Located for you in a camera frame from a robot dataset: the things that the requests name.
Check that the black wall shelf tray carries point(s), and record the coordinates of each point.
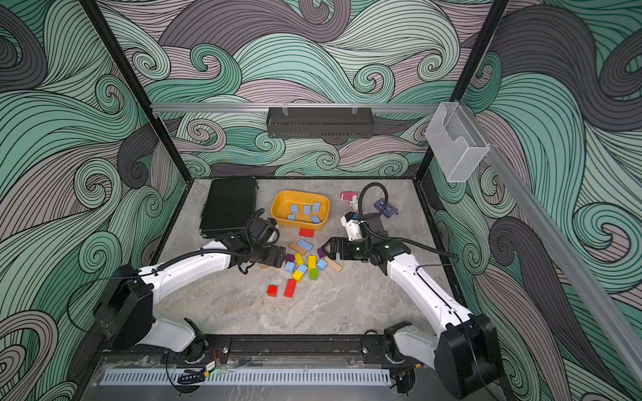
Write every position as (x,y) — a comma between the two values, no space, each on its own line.
(334,124)

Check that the pink white small toy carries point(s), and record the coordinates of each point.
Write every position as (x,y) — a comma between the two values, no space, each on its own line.
(352,198)

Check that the yellow long block centre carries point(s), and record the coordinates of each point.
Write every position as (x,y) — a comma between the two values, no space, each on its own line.
(312,262)

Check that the natural wood long block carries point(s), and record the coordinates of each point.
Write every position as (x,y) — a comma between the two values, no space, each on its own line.
(333,265)

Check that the dark blue small card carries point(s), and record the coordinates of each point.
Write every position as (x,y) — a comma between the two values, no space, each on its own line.
(386,208)

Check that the clear acrylic wall holder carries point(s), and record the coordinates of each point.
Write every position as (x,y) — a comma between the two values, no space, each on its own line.
(456,140)

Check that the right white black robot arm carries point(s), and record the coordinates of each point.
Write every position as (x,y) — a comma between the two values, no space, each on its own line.
(442,311)

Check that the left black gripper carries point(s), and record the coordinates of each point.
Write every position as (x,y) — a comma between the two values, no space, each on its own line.
(272,259)

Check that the red flat block top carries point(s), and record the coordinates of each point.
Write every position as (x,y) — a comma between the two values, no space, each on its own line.
(306,233)

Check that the blue long block top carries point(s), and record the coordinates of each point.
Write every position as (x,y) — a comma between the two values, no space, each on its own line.
(305,245)

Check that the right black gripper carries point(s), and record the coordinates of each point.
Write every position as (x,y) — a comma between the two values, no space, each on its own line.
(335,242)

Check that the natural wood block top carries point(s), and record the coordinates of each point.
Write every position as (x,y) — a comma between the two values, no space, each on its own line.
(297,248)

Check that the black front rail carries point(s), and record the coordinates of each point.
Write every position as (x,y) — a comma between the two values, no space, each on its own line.
(301,346)

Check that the red long block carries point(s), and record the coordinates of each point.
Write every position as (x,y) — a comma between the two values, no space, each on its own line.
(290,288)

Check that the red cube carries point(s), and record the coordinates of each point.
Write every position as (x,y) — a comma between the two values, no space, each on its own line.
(272,291)

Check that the white slotted cable duct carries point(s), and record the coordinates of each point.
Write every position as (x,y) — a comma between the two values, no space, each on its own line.
(252,377)

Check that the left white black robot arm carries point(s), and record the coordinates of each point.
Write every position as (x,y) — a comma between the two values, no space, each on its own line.
(125,311)

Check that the yellow plastic basket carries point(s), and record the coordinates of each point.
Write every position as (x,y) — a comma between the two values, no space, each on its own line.
(281,209)

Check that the yellow small long block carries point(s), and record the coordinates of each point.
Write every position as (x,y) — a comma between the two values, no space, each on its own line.
(298,259)

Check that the green cube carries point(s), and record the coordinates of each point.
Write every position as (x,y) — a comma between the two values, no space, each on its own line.
(314,274)

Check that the black hard case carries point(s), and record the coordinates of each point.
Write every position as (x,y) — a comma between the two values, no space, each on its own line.
(229,205)

